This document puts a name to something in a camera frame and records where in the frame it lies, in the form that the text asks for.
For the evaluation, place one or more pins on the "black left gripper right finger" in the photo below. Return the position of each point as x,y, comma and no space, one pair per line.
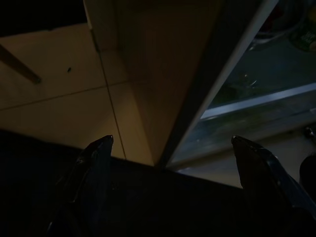
266,192

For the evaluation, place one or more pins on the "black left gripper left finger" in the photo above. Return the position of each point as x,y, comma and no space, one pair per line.
93,187

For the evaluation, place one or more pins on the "glass fridge shelf white trim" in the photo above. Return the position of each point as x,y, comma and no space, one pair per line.
247,134
247,101

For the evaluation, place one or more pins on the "grey fridge cabinet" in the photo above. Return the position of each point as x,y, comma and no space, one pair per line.
209,74

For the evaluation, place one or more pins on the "wooden table leg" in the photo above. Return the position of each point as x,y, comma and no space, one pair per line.
17,64

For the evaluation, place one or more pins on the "yellow green printed cup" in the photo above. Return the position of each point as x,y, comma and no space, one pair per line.
304,37

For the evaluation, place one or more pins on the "metal bowl of red cherries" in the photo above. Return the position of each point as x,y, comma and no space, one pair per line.
274,27

